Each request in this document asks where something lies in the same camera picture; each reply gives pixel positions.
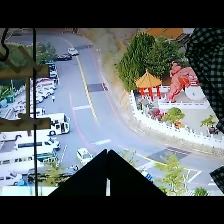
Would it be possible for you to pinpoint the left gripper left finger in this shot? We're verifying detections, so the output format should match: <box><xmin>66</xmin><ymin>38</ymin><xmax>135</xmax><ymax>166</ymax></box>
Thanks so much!
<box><xmin>48</xmin><ymin>148</ymin><xmax>109</xmax><ymax>197</ymax></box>

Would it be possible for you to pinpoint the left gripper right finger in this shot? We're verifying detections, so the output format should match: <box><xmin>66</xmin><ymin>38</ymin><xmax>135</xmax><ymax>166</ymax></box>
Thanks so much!
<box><xmin>107</xmin><ymin>148</ymin><xmax>168</xmax><ymax>197</ymax></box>

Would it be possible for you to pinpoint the checked shirt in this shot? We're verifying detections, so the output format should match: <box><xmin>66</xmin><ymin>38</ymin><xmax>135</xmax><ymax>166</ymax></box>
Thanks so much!
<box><xmin>184</xmin><ymin>27</ymin><xmax>224</xmax><ymax>195</ymax></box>

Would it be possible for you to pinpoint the brown clothes hanger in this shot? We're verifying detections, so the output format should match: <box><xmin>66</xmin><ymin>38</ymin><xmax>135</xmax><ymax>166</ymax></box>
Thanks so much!
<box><xmin>0</xmin><ymin>78</ymin><xmax>52</xmax><ymax>133</ymax></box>
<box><xmin>0</xmin><ymin>27</ymin><xmax>51</xmax><ymax>81</ymax></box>

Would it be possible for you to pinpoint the black hanger stand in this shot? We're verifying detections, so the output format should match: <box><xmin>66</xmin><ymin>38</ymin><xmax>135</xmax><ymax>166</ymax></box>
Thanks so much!
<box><xmin>31</xmin><ymin>27</ymin><xmax>38</xmax><ymax>197</ymax></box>

